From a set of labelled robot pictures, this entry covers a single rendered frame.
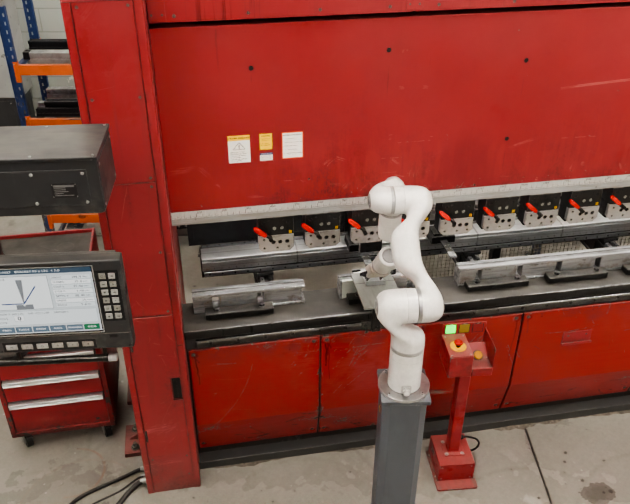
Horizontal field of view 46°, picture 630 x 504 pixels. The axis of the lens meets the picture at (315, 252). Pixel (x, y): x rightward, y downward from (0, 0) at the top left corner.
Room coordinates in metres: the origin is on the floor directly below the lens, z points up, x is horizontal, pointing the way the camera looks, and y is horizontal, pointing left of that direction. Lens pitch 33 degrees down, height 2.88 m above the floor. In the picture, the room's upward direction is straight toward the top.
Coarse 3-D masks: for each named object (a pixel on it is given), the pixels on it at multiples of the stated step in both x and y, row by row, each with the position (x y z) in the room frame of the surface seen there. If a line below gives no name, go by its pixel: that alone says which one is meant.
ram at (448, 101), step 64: (192, 64) 2.59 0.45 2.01; (256, 64) 2.63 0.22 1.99; (320, 64) 2.68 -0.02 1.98; (384, 64) 2.72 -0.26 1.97; (448, 64) 2.77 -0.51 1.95; (512, 64) 2.82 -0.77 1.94; (576, 64) 2.87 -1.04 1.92; (192, 128) 2.59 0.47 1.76; (256, 128) 2.63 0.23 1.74; (320, 128) 2.68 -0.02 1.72; (384, 128) 2.72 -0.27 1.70; (448, 128) 2.77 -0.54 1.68; (512, 128) 2.82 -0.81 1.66; (576, 128) 2.88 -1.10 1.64; (192, 192) 2.58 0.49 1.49; (256, 192) 2.63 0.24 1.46; (320, 192) 2.68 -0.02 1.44; (512, 192) 2.83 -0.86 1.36
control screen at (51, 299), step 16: (0, 272) 1.90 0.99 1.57; (16, 272) 1.90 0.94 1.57; (32, 272) 1.90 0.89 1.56; (48, 272) 1.91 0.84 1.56; (64, 272) 1.91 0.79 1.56; (80, 272) 1.92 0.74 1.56; (0, 288) 1.89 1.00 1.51; (16, 288) 1.90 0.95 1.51; (32, 288) 1.90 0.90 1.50; (48, 288) 1.91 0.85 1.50; (64, 288) 1.91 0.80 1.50; (80, 288) 1.92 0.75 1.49; (0, 304) 1.89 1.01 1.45; (16, 304) 1.90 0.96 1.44; (32, 304) 1.90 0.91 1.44; (48, 304) 1.91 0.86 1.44; (64, 304) 1.91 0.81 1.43; (80, 304) 1.92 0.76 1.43; (96, 304) 1.92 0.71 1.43; (0, 320) 1.89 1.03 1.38; (32, 320) 1.90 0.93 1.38; (48, 320) 1.91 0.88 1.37; (64, 320) 1.91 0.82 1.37; (80, 320) 1.91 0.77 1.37; (96, 320) 1.92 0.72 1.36
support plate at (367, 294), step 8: (360, 280) 2.67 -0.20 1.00; (360, 288) 2.61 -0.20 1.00; (368, 288) 2.61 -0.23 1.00; (376, 288) 2.61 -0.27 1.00; (384, 288) 2.61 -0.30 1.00; (392, 288) 2.61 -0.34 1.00; (360, 296) 2.55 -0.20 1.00; (368, 296) 2.55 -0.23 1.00; (376, 296) 2.55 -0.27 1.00; (368, 304) 2.50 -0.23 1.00
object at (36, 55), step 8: (32, 40) 4.64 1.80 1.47; (40, 40) 4.64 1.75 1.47; (48, 40) 4.65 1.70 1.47; (56, 40) 4.65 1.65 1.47; (64, 40) 4.65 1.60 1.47; (32, 48) 4.61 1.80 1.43; (40, 48) 4.61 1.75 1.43; (48, 48) 4.61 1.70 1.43; (56, 48) 4.61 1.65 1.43; (64, 48) 4.61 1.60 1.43; (24, 56) 4.47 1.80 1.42; (32, 56) 4.39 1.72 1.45; (40, 56) 4.39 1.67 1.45; (48, 56) 4.39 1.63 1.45; (56, 56) 4.39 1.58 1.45; (64, 56) 4.39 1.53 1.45
